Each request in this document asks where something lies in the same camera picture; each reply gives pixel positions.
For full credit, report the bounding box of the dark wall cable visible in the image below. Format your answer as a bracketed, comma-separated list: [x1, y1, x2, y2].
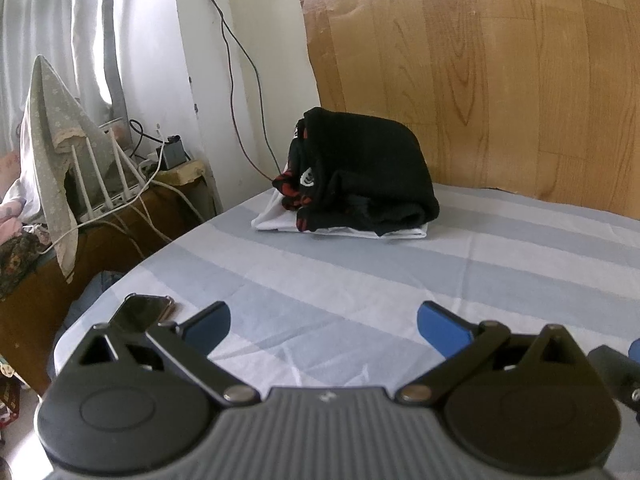
[222, 20, 282, 173]
[198, 0, 275, 183]

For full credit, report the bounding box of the striped grey bed sheet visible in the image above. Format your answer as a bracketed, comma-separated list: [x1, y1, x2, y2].
[52, 182, 640, 411]

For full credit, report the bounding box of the black red printed garment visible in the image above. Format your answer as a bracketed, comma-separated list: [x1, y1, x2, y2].
[272, 106, 441, 237]

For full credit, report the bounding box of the dark patterned cloth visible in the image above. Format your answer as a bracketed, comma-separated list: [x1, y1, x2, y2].
[0, 227, 53, 303]

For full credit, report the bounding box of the white cable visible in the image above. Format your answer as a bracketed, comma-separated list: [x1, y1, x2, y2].
[35, 160, 207, 257]

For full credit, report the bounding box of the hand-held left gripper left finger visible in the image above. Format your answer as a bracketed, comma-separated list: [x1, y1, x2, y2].
[65, 301, 261, 406]

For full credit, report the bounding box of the white curtain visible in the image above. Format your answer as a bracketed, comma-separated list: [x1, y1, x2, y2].
[0, 0, 176, 153]

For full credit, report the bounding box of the black smartphone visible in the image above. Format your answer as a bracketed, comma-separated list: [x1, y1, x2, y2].
[109, 294, 176, 334]

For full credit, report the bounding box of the dark wooden cabinet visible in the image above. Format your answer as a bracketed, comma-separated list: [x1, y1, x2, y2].
[0, 160, 222, 397]

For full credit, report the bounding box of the pink floral cloth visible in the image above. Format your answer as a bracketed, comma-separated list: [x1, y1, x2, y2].
[0, 152, 32, 241]

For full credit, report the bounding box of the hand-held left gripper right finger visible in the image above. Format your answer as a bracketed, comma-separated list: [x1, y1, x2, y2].
[395, 301, 596, 406]

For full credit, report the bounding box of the grey dotted cloth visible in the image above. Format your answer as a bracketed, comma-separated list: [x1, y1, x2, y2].
[19, 55, 115, 282]

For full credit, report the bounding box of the black charger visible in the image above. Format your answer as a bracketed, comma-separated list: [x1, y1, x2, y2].
[159, 135, 189, 171]

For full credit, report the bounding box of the white router with antennas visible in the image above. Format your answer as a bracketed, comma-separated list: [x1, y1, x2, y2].
[70, 132, 151, 223]

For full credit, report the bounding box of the white folded cloth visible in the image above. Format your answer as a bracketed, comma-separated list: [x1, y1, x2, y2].
[251, 190, 430, 242]

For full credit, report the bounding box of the beige block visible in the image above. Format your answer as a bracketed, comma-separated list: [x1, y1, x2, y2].
[150, 159, 211, 186]

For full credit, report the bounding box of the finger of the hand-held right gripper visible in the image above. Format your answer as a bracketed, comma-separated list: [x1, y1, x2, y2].
[587, 338, 640, 413]

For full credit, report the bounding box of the black looped cable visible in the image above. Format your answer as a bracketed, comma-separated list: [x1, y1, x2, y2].
[128, 119, 162, 155]

